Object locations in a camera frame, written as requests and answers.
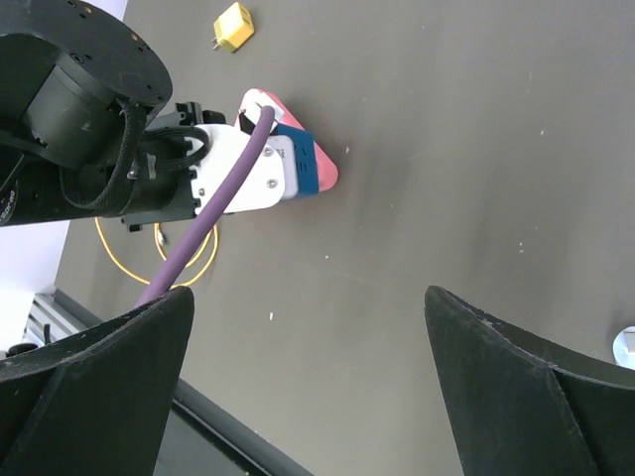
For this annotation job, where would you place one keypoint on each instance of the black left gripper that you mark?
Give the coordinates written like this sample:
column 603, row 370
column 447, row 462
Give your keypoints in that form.
column 162, row 172

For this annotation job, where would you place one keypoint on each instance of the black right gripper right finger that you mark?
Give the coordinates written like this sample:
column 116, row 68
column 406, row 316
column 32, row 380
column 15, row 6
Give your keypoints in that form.
column 519, row 404

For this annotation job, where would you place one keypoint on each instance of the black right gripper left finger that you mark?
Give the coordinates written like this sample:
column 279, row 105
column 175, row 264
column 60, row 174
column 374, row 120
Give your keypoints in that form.
column 97, row 402

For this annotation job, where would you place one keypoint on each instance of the pink triangular power strip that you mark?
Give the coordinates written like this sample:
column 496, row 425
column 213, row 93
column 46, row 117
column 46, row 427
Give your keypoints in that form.
column 249, row 112

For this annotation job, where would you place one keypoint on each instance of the blue cube power socket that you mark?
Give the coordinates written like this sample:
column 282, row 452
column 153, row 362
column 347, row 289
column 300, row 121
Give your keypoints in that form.
column 297, row 150

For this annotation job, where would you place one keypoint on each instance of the yellow plug adapter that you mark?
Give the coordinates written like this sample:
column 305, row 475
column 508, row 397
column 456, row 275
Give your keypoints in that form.
column 233, row 28

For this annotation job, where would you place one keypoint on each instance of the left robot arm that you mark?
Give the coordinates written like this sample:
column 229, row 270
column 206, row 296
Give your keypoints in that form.
column 84, row 126

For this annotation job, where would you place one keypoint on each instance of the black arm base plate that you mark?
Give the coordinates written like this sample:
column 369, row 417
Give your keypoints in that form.
column 201, row 438

